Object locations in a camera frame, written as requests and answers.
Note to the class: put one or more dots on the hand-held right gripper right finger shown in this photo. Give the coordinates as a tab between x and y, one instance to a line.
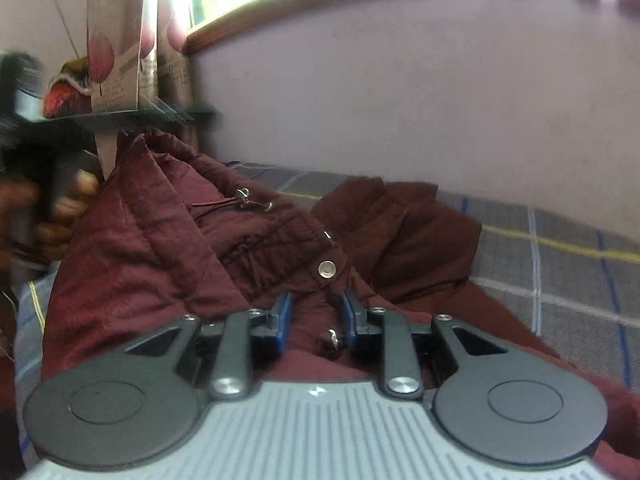
351	320

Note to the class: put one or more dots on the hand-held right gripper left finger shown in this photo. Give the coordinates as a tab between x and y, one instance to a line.
284	320

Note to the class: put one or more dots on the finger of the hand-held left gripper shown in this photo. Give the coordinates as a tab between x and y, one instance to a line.
145	116

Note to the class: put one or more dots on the maroon padded coat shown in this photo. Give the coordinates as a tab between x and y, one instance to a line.
165	260

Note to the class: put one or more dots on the person's left hand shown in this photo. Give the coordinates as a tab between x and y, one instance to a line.
67	210

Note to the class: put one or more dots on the red and yellow cloth item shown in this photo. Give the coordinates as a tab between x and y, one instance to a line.
67	92

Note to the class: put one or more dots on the floral beige curtain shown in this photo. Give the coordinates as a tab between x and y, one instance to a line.
117	20

